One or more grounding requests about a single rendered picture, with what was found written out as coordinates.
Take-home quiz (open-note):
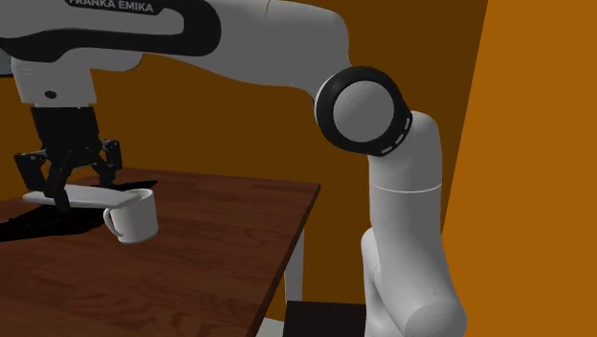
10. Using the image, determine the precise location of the dark robot stand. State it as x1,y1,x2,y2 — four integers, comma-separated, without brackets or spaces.
282,300,370,337

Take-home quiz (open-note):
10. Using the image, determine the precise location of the white flat plate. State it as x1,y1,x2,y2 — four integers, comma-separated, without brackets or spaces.
21,183,142,211

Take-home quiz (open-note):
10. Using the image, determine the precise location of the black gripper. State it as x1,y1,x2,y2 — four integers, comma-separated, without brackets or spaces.
12,105,123,213

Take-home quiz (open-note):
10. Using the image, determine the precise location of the white mug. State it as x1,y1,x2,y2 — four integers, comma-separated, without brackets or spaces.
102,188,159,245

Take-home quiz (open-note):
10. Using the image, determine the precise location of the brown wooden table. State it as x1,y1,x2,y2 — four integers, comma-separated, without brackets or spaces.
0,167,322,337

